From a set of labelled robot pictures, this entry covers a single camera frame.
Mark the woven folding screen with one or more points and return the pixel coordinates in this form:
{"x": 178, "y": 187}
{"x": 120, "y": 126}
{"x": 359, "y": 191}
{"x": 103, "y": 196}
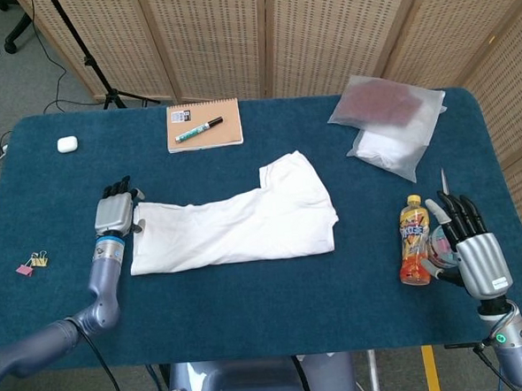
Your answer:
{"x": 331, "y": 31}

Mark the kraft spiral notebook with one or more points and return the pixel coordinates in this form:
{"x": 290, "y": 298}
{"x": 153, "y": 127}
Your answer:
{"x": 221, "y": 122}

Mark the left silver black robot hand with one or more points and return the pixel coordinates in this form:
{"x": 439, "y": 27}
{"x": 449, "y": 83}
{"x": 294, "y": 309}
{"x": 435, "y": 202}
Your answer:
{"x": 113, "y": 215}

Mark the clear cup of colourful clips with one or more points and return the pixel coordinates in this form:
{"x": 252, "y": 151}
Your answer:
{"x": 441, "y": 246}

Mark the white earbuds case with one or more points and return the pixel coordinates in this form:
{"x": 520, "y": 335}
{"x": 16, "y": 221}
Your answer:
{"x": 67, "y": 144}

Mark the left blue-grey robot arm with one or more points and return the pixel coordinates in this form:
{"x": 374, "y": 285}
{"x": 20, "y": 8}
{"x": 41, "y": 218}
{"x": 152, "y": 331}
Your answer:
{"x": 102, "y": 285}

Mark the black tripod stand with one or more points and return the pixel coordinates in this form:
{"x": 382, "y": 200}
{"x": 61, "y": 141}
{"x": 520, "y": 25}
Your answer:
{"x": 89, "y": 62}

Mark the white t-shirt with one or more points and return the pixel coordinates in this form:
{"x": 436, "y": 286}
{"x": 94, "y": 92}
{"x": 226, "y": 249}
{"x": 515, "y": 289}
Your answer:
{"x": 228, "y": 233}

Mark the black office chair base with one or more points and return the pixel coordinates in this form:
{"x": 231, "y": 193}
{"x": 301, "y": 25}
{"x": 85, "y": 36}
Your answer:
{"x": 16, "y": 35}

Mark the pink binder clip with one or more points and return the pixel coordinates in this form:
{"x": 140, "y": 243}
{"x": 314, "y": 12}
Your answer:
{"x": 25, "y": 270}

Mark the frosted bag with white cloth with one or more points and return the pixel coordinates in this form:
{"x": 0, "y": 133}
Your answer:
{"x": 387, "y": 150}

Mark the yellow binder clip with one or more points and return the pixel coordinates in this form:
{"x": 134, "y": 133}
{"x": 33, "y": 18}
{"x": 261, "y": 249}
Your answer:
{"x": 40, "y": 261}

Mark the frosted bag with maroon cloth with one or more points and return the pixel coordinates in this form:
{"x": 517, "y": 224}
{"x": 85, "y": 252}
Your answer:
{"x": 379, "y": 99}

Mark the white table leg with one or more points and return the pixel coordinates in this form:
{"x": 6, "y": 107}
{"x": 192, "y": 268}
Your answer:
{"x": 374, "y": 374}

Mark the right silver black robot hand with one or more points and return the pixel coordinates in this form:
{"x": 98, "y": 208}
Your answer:
{"x": 482, "y": 261}

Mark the green white marker pen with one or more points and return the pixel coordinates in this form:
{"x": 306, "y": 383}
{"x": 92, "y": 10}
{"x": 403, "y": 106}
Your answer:
{"x": 199, "y": 129}

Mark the orange drink bottle yellow cap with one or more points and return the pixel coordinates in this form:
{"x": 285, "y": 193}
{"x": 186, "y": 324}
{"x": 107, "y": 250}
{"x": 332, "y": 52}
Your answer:
{"x": 415, "y": 243}

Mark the blue table mat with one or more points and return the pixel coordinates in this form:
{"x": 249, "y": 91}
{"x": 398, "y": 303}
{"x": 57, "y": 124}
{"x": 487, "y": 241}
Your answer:
{"x": 250, "y": 307}

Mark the yellow floor tape strip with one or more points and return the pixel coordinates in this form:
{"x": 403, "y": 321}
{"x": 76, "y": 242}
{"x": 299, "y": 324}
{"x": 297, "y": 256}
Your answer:
{"x": 431, "y": 371}

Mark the blue-grey robot torso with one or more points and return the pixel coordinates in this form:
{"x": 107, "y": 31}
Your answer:
{"x": 254, "y": 382}

